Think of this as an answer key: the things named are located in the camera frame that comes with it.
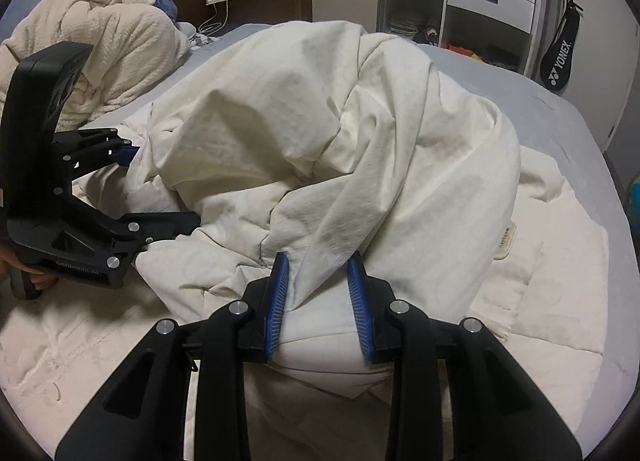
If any person's left hand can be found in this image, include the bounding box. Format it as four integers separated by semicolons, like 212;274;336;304
0;242;59;292

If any cream fluffy knit blanket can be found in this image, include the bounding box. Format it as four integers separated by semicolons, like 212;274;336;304
1;0;190;132

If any blue pillow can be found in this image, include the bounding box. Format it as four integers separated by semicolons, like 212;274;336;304
153;0;178;22

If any brown wooden headboard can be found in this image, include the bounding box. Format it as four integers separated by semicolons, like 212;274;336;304
173;0;314;35

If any light blue bed sheet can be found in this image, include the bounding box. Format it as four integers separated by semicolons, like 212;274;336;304
80;21;639;453

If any black Yonex racket bag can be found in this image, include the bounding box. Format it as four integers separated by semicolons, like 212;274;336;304
539;0;582;92

